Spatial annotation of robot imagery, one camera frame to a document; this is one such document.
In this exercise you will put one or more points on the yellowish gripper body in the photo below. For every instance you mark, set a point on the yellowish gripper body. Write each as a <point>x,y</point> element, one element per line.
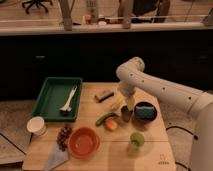
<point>130,102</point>

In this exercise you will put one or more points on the whiteboard eraser block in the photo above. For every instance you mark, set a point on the whiteboard eraser block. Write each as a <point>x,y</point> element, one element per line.
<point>103,95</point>

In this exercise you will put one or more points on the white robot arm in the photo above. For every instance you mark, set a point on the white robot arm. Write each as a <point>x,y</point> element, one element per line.
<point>197,103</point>

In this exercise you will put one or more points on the black bowl with blue sponge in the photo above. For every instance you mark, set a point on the black bowl with blue sponge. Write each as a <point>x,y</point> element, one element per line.
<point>145,111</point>

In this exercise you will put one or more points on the red bowl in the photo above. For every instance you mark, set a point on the red bowl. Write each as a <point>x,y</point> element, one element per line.
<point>83,143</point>

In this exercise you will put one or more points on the yellow banana toy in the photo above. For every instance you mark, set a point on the yellow banana toy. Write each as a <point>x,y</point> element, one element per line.
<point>116,105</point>

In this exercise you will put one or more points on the small dark metal cup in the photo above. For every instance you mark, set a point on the small dark metal cup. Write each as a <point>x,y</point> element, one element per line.
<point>126,114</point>

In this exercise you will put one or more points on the green cucumber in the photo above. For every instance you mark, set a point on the green cucumber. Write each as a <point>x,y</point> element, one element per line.
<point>102,119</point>

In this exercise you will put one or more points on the orange fruit toy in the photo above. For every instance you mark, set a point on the orange fruit toy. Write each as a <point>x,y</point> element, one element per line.
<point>110,124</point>

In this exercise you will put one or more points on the green plastic cup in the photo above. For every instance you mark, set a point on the green plastic cup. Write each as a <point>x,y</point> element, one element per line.
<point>136,140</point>

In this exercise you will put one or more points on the white spatula tool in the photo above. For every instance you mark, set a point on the white spatula tool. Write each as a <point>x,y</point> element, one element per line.
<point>66,107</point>

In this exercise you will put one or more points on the green plastic tray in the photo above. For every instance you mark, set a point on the green plastic tray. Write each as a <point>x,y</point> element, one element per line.
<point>53,95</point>

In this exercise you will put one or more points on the bunch of dark grapes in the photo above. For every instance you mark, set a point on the bunch of dark grapes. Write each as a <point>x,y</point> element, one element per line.
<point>63,136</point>

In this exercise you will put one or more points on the grey cloth piece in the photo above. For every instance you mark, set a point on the grey cloth piece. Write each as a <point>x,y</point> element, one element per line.
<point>55,158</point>

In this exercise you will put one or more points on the white paper cup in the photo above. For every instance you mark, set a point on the white paper cup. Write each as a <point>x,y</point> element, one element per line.
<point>36,125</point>

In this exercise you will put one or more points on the black office chair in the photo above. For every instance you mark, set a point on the black office chair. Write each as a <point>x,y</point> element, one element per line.
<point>38,3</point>

